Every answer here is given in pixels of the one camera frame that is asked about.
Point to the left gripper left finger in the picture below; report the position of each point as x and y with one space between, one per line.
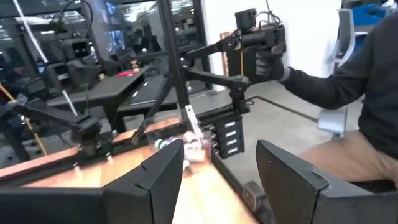
155 193

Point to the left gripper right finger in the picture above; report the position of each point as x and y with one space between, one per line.
289 193

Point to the green-labelled dye bottle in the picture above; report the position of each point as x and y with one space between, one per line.
163 144

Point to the pink-labelled dye bottle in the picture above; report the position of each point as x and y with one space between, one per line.
192 146

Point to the white office chair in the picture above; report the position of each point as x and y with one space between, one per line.
334 121

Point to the black box with white labels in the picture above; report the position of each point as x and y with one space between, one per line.
231 137

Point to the black desk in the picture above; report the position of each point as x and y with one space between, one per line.
105 90

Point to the red item on desk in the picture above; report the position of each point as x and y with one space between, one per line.
127 73

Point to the person's hand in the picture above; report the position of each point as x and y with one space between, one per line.
269 65

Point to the person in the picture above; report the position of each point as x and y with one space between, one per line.
373 77

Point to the white diagonal rod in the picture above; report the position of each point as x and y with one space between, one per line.
37 46

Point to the blue bin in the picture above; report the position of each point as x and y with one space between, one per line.
370 14

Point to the black vertical frame post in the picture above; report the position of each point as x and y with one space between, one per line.
174 62

